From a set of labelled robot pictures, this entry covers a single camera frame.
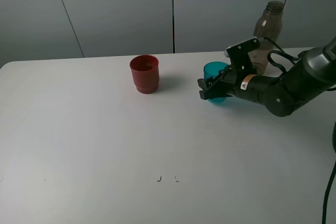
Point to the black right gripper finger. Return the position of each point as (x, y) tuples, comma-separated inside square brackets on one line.
[(221, 77)]

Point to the teal translucent plastic cup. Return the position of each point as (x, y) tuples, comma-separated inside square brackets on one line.
[(211, 70)]

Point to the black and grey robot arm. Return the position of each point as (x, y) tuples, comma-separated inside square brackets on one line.
[(302, 79)]

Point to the clear brown plastic bottle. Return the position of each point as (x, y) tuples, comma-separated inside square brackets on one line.
[(269, 25)]

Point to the red plastic cup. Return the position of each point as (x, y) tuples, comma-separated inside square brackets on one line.
[(145, 73)]

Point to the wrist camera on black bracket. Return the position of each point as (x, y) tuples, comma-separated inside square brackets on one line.
[(239, 55)]

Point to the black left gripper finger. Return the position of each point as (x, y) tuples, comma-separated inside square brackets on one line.
[(212, 90)]

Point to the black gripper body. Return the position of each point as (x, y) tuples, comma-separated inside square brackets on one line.
[(251, 87)]

